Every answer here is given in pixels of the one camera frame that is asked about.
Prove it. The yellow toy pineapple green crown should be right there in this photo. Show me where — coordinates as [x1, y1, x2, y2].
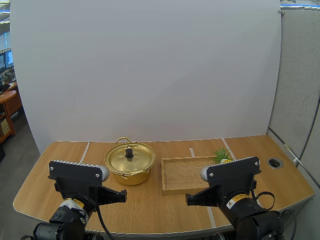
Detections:
[212, 146, 233, 165]

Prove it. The white backdrop board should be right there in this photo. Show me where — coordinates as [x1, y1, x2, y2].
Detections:
[9, 0, 282, 156]

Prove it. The gold lid with black knob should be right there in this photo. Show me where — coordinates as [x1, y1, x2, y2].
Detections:
[106, 144, 154, 174]

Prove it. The shallow wooden tray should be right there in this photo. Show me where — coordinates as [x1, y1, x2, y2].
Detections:
[160, 155, 221, 196]

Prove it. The grey partition panel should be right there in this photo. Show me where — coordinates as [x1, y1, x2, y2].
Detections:
[266, 4, 320, 188]

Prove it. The brown wooden desk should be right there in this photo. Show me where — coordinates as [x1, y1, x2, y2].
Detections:
[0, 89, 24, 145]

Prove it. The computer monitor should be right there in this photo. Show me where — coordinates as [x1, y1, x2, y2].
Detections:
[0, 48, 14, 71]

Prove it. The gold pot with two handles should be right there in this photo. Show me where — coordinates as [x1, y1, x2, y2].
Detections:
[104, 136, 157, 186]

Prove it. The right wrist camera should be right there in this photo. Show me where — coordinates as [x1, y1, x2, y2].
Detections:
[185, 156, 261, 207]

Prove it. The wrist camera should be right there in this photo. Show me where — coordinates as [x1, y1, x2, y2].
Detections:
[48, 159, 128, 207]
[185, 156, 261, 207]

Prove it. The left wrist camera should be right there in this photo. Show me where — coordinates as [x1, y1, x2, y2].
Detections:
[48, 159, 128, 207]

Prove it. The black cable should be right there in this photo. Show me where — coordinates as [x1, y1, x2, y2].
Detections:
[251, 191, 276, 211]
[95, 197, 114, 240]

